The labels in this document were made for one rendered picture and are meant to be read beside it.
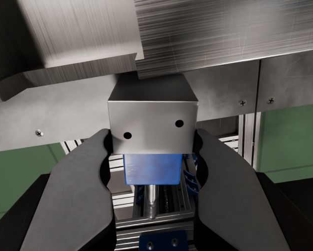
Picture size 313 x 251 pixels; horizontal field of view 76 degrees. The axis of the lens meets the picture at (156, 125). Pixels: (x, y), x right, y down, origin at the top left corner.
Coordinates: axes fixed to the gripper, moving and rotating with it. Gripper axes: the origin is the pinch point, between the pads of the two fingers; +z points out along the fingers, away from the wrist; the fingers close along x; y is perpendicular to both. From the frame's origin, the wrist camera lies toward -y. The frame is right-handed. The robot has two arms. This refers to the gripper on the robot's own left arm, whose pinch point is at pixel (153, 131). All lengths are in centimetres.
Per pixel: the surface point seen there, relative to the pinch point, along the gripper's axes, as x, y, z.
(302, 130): 86, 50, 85
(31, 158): -69, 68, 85
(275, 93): 10.2, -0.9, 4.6
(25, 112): -10.6, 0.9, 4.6
